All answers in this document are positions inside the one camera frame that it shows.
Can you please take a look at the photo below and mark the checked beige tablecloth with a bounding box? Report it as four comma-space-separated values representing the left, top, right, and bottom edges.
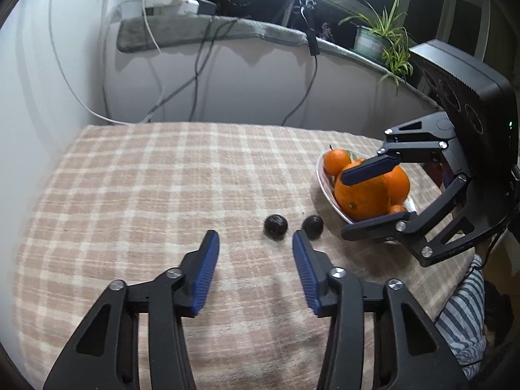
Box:
12, 122, 476, 390

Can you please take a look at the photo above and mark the black adapter cable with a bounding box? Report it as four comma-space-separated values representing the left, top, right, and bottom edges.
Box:
145, 15, 240, 124

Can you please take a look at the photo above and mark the black ring light cable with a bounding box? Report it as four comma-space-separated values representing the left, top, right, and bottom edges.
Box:
281, 54, 319, 126

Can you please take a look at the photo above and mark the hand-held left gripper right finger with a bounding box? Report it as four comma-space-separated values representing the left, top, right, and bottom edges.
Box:
292, 229, 472, 390

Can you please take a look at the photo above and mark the white power strip cable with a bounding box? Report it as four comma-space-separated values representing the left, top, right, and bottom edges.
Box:
101, 2, 165, 124

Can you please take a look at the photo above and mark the medium orange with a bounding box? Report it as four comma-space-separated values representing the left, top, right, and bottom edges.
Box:
384, 165, 411, 206

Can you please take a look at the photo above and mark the floral white plate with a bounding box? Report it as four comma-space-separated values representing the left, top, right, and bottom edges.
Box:
316, 148, 419, 245

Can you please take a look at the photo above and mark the dark purple passion fruit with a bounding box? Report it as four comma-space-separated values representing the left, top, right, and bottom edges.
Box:
301, 214, 325, 240
264, 214, 289, 238

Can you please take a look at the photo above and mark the striped shirt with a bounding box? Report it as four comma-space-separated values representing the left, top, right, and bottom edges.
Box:
435, 254, 488, 380

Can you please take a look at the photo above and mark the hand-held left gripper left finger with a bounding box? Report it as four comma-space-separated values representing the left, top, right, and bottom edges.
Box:
43, 229, 220, 390

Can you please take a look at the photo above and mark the green spider plant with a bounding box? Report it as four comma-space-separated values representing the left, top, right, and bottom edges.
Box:
339, 0, 415, 90

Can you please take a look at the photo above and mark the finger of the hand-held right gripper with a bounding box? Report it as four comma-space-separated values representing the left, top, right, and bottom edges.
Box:
340, 112, 458, 186
341, 173, 469, 245

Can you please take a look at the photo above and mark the large orange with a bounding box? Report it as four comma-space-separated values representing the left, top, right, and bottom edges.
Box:
334, 162, 391, 222

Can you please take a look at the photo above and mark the long white cable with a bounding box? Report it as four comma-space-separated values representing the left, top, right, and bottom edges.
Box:
49, 0, 147, 126

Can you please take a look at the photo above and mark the pale green plant pot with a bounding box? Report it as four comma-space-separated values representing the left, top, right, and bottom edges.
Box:
353, 26, 388, 59

